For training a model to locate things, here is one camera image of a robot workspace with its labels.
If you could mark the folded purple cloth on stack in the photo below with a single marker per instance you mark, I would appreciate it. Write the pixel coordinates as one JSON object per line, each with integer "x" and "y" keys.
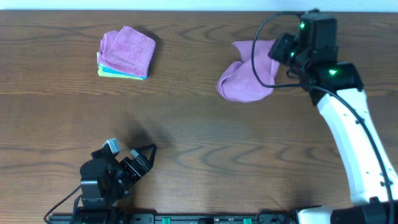
{"x": 129, "y": 44}

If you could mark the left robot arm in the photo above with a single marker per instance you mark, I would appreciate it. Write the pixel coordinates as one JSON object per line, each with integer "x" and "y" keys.
{"x": 105, "y": 180}

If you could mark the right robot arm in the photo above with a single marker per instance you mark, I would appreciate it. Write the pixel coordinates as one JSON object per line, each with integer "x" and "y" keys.
{"x": 336, "y": 89}

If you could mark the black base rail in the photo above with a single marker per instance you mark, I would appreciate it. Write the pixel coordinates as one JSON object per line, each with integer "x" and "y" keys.
{"x": 148, "y": 218}

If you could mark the folded yellow-green cloth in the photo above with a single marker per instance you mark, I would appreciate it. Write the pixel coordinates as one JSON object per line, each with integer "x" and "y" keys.
{"x": 117, "y": 67}

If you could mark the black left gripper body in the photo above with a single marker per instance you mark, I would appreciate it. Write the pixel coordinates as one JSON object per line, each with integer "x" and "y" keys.
{"x": 129, "y": 172}

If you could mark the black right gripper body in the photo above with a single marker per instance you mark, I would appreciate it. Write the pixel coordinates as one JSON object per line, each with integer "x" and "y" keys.
{"x": 285, "y": 50}

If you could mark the purple microfiber cloth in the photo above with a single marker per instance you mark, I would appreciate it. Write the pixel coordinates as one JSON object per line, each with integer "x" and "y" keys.
{"x": 243, "y": 80}

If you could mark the folded blue cloth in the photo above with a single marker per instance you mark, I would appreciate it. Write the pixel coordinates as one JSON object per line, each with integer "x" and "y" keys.
{"x": 104, "y": 71}

